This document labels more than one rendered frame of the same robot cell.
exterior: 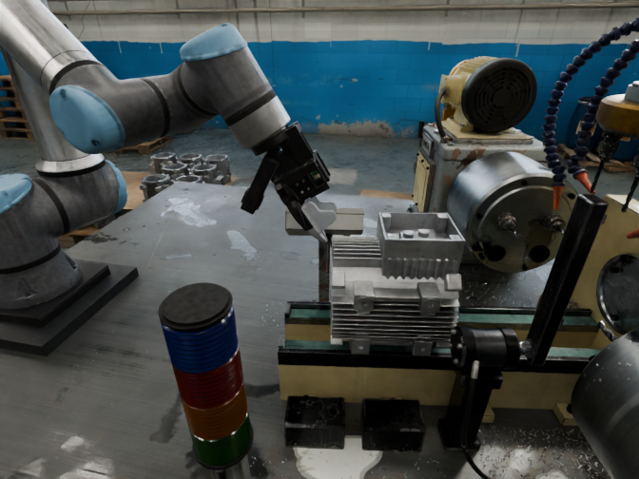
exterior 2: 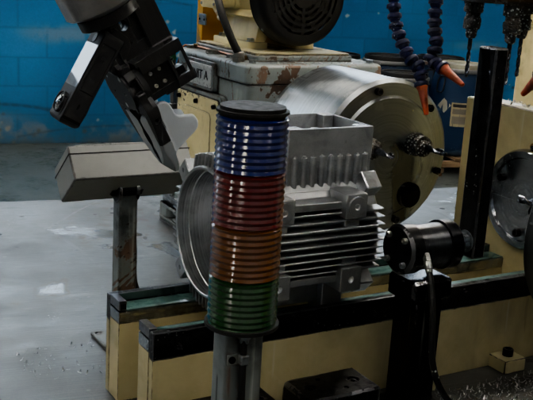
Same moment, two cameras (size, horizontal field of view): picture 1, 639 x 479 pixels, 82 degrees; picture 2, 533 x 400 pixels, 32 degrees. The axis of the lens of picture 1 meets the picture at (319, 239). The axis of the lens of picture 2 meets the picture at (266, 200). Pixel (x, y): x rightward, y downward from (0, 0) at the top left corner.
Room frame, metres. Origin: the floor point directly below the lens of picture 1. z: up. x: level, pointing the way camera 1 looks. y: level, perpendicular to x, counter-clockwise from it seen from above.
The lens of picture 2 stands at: (-0.39, 0.50, 1.33)
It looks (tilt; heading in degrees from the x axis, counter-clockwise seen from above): 14 degrees down; 327
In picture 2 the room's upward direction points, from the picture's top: 3 degrees clockwise
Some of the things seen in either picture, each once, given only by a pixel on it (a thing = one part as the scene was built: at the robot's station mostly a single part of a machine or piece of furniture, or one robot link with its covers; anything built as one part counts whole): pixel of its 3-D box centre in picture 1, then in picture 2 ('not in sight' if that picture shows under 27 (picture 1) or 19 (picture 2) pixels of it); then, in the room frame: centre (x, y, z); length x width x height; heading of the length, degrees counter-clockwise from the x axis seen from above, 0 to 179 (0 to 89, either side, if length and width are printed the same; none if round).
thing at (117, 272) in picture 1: (45, 297); not in sight; (0.77, 0.72, 0.81); 0.32 x 0.32 x 0.03; 78
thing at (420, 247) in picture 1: (416, 244); (308, 149); (0.54, -0.16, 1.11); 0.12 x 0.11 x 0.07; 88
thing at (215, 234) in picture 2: (215, 397); (245, 248); (0.25, 0.10, 1.10); 0.06 x 0.06 x 0.04
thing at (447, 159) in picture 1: (466, 187); (264, 143); (1.12, -0.47, 0.99); 0.35 x 0.31 x 0.37; 178
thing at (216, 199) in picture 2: (208, 365); (248, 196); (0.25, 0.10, 1.14); 0.06 x 0.06 x 0.04
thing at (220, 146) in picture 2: (201, 329); (251, 142); (0.25, 0.10, 1.19); 0.06 x 0.06 x 0.04
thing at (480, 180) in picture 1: (499, 201); (335, 140); (0.88, -0.46, 1.04); 0.37 x 0.25 x 0.25; 178
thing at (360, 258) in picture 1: (386, 289); (276, 225); (0.54, -0.12, 1.01); 0.20 x 0.19 x 0.19; 88
